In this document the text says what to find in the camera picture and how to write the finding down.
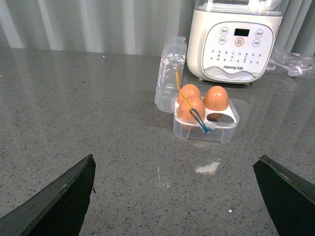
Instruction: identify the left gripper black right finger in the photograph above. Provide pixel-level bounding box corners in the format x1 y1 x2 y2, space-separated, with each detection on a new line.
253 155 315 236

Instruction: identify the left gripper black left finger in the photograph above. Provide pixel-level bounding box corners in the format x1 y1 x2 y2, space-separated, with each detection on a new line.
0 154 96 236

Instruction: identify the clear plastic egg box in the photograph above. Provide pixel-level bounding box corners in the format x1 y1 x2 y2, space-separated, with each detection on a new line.
155 36 240 143

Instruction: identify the brown egg back right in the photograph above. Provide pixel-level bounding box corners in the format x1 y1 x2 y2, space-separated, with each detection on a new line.
203 86 229 111

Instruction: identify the brown egg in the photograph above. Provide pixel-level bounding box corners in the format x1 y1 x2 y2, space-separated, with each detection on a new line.
177 84 202 104
203 86 229 111
177 96 205 130

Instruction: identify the brown egg front left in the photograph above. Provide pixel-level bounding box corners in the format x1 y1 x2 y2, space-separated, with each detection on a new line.
177 96 205 130

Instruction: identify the brown egg back left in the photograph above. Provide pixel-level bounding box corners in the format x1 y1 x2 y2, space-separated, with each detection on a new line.
177 84 202 104

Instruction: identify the blue rubber band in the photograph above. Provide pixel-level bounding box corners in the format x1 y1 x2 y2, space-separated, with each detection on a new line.
189 108 213 134

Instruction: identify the clear plastic bag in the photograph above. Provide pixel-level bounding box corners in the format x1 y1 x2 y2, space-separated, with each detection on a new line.
266 46 315 78

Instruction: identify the yellow rubber band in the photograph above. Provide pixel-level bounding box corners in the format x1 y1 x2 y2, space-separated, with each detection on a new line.
175 64 192 111

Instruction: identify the white Joyoung soymilk maker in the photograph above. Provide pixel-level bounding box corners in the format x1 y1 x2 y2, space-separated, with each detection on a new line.
186 0 288 84

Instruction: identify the white power cable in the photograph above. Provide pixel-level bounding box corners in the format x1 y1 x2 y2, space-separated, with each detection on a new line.
267 59 304 77

